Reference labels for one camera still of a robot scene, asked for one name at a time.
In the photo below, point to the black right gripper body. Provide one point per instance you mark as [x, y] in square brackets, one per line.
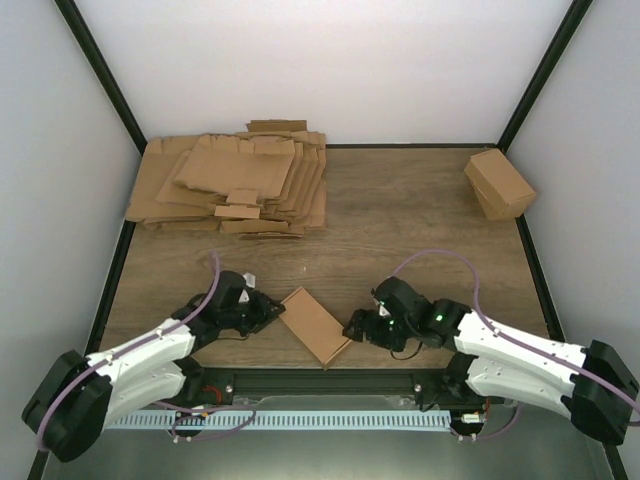
[388, 335]

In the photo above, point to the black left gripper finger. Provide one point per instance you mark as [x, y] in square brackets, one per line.
[272, 307]
[262, 320]

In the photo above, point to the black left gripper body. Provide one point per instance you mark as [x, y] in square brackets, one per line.
[247, 319]

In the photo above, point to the brown cardboard box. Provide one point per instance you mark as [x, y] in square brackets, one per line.
[320, 333]
[501, 190]

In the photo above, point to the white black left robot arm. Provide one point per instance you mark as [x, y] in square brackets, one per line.
[80, 396]

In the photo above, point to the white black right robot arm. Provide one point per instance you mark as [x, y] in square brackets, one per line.
[591, 386]

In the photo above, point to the folded brown cardboard box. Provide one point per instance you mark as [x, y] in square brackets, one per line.
[501, 190]

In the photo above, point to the stack of flat cardboard blanks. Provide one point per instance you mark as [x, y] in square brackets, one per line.
[265, 182]

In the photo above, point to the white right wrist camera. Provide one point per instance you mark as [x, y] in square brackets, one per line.
[382, 310]

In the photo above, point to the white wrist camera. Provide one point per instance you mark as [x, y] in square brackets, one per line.
[250, 283]
[382, 310]

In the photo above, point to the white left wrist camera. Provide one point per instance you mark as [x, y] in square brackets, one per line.
[250, 283]

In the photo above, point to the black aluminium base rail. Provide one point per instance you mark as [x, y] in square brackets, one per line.
[224, 386]

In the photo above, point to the light blue slotted cable duct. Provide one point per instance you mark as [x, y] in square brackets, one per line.
[386, 420]

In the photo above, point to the black left frame post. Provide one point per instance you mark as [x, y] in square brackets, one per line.
[89, 47]

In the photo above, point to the black frame post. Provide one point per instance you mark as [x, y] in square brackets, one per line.
[89, 47]
[561, 39]

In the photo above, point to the black right frame post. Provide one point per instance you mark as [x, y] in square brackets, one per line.
[561, 39]

